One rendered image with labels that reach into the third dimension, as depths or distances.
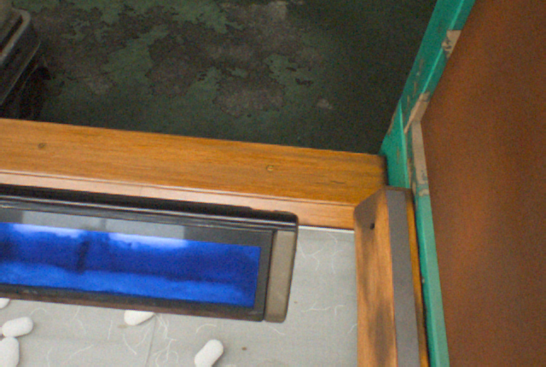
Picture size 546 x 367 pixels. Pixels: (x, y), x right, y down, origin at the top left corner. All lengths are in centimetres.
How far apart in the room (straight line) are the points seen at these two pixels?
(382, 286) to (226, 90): 136
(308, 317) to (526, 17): 42
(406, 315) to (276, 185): 27
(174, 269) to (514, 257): 26
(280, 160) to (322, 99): 114
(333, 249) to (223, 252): 42
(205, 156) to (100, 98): 115
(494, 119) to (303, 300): 34
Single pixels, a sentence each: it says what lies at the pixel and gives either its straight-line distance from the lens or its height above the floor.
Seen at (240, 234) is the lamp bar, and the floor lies 111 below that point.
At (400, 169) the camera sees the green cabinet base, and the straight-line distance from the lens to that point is 77.
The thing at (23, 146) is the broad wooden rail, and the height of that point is 76.
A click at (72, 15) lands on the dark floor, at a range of 223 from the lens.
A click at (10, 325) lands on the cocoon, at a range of 73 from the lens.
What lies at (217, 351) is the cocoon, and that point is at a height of 76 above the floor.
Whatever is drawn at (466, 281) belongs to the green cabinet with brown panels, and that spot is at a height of 94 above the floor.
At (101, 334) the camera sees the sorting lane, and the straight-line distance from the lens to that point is 73.
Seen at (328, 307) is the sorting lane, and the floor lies 74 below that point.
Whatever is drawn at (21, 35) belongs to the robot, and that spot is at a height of 33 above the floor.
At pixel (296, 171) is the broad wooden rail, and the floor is 76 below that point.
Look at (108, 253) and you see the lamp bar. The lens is 37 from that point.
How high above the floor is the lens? 141
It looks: 54 degrees down
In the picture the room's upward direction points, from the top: 8 degrees clockwise
